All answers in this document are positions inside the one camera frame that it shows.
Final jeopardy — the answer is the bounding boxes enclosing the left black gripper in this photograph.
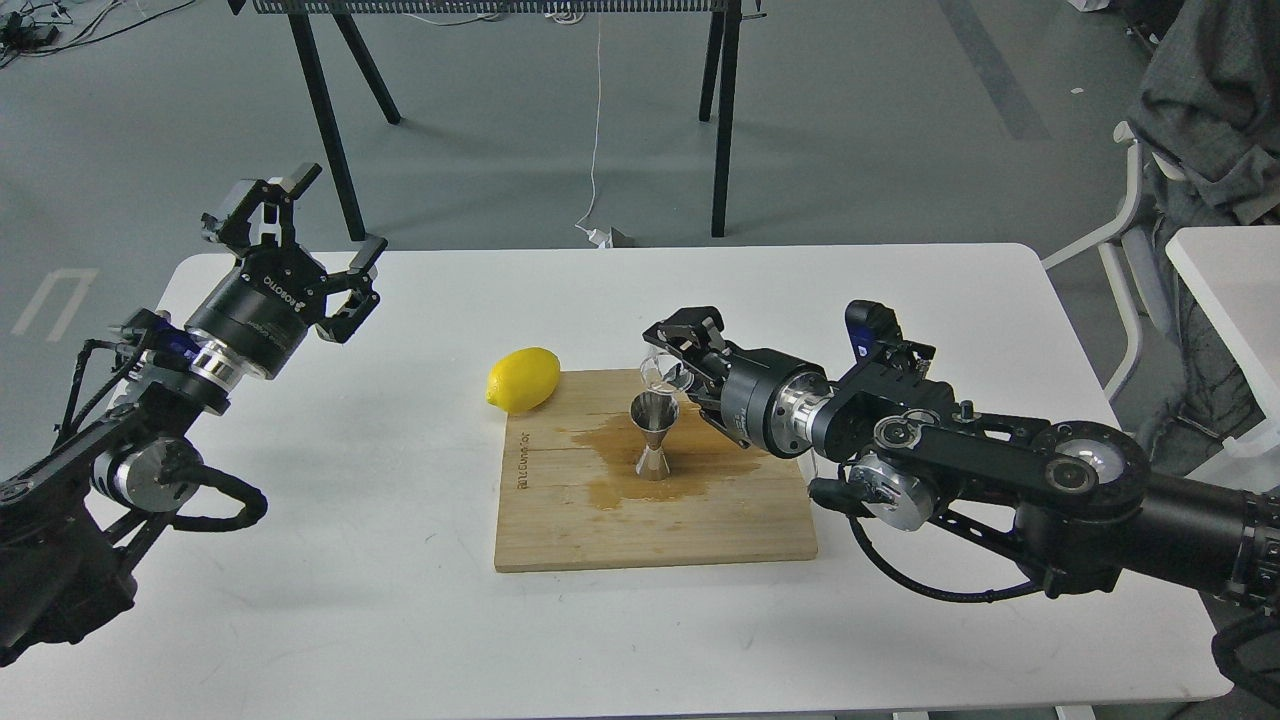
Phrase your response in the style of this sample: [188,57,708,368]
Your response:
[186,163,388,380]

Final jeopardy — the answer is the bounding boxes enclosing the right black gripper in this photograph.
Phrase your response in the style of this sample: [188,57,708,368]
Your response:
[643,307,833,459]

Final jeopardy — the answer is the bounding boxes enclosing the small clear glass cup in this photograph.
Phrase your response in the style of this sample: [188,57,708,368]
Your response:
[639,347,699,397]

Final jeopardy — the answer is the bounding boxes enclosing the steel double jigger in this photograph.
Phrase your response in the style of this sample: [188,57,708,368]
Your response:
[630,389,680,482]

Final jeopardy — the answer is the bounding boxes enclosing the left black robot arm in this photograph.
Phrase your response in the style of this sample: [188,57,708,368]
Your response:
[1,164,387,665]

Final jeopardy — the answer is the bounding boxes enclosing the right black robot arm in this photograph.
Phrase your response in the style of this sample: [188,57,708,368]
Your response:
[643,300,1277,705]

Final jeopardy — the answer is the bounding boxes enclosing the yellow lemon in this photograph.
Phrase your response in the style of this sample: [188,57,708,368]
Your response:
[485,347,561,415]

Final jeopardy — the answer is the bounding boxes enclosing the wooden cutting board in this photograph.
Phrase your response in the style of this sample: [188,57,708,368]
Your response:
[494,370,818,573]

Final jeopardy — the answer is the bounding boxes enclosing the white office chair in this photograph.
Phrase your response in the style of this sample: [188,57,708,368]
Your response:
[1041,120,1185,400]

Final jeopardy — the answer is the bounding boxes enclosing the white side table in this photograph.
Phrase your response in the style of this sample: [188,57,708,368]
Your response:
[1166,225,1279,492]

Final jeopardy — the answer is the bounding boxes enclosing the person in grey hoodie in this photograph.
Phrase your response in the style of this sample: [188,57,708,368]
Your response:
[1126,1,1279,475]

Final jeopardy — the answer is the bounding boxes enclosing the white hanging cable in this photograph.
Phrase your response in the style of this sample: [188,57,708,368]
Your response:
[573,12,613,247]

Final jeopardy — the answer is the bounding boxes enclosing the black metal table frame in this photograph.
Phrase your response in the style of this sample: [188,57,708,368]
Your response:
[227,0,767,243]

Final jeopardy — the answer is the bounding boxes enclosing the black floor cables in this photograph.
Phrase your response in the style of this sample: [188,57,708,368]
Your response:
[0,0,201,70]

